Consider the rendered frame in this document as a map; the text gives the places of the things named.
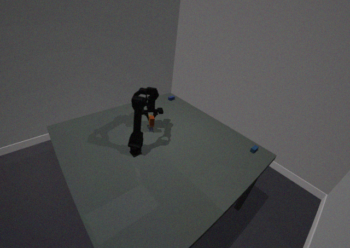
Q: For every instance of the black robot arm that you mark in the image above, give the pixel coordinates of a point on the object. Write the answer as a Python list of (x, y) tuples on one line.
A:
[(138, 103)]

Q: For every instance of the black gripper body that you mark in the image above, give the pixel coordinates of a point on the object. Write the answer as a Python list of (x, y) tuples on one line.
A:
[(151, 108)]

